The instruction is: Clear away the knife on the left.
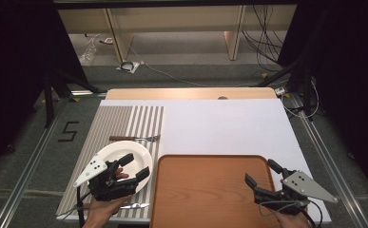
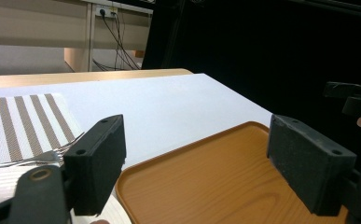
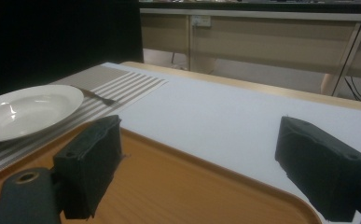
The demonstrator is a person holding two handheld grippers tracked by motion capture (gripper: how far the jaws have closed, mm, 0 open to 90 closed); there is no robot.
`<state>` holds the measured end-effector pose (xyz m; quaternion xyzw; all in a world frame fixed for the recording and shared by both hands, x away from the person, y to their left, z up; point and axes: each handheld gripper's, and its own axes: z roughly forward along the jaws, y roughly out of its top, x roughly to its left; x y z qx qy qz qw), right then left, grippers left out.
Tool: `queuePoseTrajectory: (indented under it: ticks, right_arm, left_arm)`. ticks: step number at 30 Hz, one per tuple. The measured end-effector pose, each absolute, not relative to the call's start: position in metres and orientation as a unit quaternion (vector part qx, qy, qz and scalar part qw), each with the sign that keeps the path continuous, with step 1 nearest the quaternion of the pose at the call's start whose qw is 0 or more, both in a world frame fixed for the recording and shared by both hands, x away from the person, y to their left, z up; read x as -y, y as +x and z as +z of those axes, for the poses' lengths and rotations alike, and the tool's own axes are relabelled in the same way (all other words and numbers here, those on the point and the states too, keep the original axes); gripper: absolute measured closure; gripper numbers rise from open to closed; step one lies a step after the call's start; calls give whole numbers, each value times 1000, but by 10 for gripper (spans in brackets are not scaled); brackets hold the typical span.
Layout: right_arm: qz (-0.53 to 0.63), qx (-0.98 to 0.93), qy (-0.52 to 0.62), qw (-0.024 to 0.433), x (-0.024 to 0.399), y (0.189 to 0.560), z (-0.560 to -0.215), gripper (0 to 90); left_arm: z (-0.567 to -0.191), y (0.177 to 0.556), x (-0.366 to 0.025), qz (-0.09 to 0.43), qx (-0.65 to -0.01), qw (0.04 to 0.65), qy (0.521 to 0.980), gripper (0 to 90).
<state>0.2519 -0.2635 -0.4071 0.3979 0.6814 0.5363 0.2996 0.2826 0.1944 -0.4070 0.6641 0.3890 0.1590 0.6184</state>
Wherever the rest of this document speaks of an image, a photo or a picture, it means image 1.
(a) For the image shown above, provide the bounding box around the grey striped placemat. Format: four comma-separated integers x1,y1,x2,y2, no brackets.
55,104,165,220

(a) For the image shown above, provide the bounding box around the aluminium floor rail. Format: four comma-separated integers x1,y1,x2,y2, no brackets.
289,94,368,228
0,100,68,228

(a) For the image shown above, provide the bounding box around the white adapter cable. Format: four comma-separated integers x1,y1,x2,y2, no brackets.
281,78,320,121

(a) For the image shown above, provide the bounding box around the white round plate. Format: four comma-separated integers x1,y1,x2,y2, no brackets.
95,140,154,195

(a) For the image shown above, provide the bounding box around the person's right hand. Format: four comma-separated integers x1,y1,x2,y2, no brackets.
272,210,310,228

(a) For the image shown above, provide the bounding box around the bagged black cable coil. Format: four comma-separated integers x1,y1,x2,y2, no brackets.
116,60,141,75

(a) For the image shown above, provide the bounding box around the bundle of black cables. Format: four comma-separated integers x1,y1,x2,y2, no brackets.
241,4,284,73

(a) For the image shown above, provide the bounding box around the wooden-handled table knife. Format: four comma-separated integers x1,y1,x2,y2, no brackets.
82,202,150,211

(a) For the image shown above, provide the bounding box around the thin white floor cable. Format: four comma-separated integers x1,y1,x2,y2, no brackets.
126,37,260,88

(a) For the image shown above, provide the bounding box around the light wooden table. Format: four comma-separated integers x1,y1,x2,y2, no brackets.
104,86,279,101

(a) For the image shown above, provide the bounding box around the wooden-handled fork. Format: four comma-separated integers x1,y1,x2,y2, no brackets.
108,134,162,143

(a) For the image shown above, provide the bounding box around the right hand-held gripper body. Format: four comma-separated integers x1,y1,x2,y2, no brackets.
253,169,339,217

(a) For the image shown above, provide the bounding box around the light wooden shelf unit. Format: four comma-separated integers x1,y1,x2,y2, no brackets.
57,4,298,64

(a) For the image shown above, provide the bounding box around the clear plastic bag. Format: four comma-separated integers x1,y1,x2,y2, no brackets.
78,32,103,67

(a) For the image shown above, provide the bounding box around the white table cover board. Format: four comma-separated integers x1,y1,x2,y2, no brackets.
55,98,332,225

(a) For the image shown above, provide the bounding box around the person's left hand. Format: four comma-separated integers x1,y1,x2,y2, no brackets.
82,167,134,228

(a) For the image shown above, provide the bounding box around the brown wooden tray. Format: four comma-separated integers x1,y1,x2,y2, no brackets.
149,154,282,228

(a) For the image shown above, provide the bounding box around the black curtain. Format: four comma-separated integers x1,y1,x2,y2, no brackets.
277,0,368,203
0,0,90,180

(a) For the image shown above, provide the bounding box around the grey right gripper cable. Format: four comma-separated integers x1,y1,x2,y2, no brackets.
258,199,324,228

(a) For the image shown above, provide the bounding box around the black metal stand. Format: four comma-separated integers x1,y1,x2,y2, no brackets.
41,67,107,128
255,56,315,118

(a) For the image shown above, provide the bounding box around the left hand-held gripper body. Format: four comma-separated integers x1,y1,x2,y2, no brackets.
73,154,139,202

